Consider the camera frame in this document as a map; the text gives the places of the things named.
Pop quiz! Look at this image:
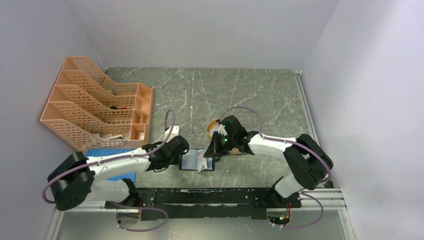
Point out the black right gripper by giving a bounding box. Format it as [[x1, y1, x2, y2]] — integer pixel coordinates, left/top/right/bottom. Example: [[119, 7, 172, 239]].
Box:
[[203, 130, 237, 158]]

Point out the white VIP card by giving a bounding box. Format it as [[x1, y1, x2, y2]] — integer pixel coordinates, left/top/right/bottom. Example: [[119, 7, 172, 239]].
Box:
[[181, 149, 198, 171], [196, 155, 208, 172]]

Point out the black leather card holder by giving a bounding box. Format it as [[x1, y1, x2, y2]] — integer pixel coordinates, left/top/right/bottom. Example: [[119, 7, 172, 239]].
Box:
[[178, 149, 221, 172]]

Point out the orange oval tray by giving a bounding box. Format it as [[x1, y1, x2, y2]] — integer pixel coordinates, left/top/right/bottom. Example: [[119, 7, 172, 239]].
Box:
[[206, 118, 241, 155]]

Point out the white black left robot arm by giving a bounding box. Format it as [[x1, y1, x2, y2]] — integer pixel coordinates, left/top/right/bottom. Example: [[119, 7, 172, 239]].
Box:
[[47, 135, 190, 211]]

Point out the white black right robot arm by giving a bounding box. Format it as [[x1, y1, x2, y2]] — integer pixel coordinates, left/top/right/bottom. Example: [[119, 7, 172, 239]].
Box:
[[203, 115, 334, 207]]

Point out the orange mesh file organizer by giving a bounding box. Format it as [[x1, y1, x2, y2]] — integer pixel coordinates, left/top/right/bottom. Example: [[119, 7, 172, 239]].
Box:
[[40, 56, 154, 152]]

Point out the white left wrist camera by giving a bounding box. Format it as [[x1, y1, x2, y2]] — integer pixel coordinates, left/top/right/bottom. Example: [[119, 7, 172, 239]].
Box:
[[165, 125, 180, 141]]

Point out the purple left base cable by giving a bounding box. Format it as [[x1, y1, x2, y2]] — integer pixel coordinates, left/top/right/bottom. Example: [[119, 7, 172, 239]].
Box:
[[109, 200, 169, 233]]

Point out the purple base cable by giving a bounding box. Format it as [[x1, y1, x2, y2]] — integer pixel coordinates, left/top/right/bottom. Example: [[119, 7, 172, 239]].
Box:
[[109, 200, 169, 233], [269, 191, 325, 230]]

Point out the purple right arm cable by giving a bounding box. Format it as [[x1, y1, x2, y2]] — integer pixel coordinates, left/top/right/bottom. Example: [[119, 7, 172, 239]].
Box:
[[216, 105, 333, 185]]

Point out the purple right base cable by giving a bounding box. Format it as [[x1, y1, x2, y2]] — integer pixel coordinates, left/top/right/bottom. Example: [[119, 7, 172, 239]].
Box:
[[269, 191, 325, 230]]

